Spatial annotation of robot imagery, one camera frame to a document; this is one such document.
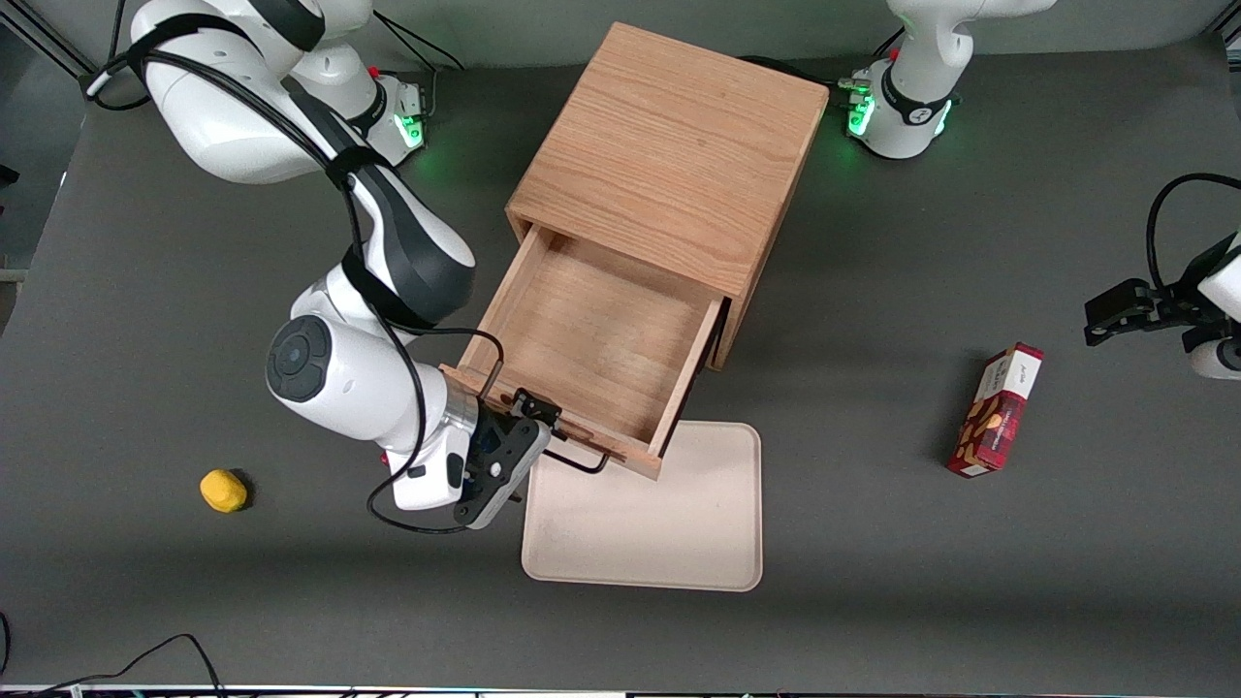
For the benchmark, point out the oak wooden drawer cabinet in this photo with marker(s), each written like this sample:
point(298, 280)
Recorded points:
point(669, 145)

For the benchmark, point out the black frame strut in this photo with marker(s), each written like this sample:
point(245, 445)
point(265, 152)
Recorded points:
point(48, 44)

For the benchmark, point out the red snack box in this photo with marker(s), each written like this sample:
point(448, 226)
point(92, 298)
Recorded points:
point(999, 412)

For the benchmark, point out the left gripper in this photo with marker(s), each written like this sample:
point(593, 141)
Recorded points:
point(1170, 300)

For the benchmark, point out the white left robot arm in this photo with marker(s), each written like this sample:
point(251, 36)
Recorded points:
point(916, 92)

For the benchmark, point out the yellow lemon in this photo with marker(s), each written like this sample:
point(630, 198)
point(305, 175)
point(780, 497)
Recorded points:
point(223, 491)

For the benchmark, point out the beige plastic tray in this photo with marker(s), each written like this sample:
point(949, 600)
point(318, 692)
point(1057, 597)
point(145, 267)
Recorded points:
point(640, 533)

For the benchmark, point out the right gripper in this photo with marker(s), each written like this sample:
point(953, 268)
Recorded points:
point(503, 432)

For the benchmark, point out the wooden drawer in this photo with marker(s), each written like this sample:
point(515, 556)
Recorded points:
point(601, 339)

